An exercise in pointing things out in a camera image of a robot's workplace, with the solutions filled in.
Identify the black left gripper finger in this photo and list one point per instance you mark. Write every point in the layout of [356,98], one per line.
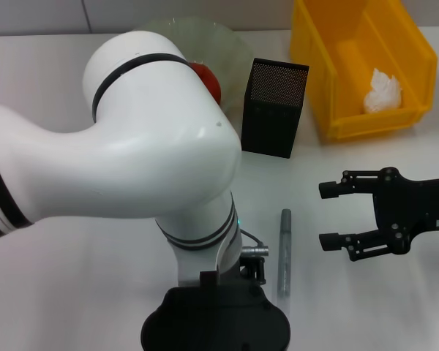
[256,270]

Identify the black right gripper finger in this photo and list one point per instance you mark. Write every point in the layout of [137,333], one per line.
[328,190]
[329,242]

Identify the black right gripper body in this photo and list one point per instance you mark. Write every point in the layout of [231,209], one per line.
[409,208]

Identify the black mesh pen holder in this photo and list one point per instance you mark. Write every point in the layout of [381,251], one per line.
[270,120]

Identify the white paper ball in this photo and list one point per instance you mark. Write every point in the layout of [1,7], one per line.
[382,95]

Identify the orange knitted toy fruit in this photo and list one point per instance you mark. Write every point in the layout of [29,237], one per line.
[208,78]

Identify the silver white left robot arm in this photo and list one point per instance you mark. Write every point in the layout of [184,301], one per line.
[150,146]

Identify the grey marker pen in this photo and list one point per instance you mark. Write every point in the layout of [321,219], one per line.
[285,248]

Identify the green wavy glass fruit bowl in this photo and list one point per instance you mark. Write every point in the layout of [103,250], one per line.
[227,47]

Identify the yellow plastic storage bin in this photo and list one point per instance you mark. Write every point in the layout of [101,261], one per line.
[329,73]

